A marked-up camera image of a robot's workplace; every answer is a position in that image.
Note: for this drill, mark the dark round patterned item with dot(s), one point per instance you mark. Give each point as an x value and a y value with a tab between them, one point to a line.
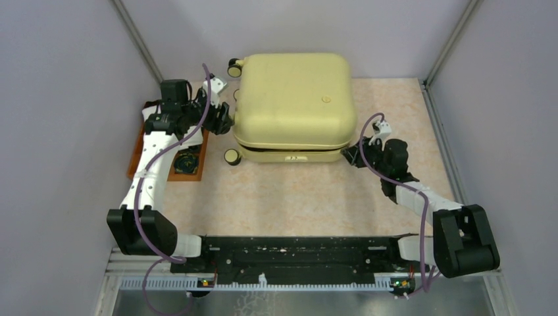
186	163

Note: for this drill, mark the aluminium rail frame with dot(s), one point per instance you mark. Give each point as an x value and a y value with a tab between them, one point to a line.
335	199

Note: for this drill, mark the white folded cloth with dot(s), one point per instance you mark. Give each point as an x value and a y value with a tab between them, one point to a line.
172	122

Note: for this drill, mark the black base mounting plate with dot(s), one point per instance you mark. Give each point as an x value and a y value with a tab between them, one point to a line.
300	263

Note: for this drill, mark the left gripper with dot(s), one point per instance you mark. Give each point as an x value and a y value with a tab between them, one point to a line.
218	125

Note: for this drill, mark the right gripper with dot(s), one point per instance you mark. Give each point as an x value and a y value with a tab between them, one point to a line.
354	156

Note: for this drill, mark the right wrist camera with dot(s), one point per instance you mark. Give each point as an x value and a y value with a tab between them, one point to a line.
382	130

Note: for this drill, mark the left corner aluminium post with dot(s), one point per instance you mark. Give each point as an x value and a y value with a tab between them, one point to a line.
138	41

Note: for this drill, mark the corner aluminium post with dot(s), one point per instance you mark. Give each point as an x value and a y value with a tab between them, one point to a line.
453	39
138	41

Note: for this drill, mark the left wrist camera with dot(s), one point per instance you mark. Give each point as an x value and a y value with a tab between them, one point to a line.
214	87

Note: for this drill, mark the yellow hard-shell suitcase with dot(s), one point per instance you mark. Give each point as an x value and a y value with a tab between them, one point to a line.
293	107

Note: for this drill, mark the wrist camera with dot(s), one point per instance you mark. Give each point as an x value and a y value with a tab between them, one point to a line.
214	87
382	130

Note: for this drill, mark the brown wooden tray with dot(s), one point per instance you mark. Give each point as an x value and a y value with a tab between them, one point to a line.
170	141

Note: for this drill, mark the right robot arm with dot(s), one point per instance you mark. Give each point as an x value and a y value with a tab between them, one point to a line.
461	243

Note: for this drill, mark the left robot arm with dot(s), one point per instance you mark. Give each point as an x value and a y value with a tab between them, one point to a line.
137	225

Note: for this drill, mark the right corner aluminium post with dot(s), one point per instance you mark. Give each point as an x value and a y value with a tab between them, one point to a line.
453	39

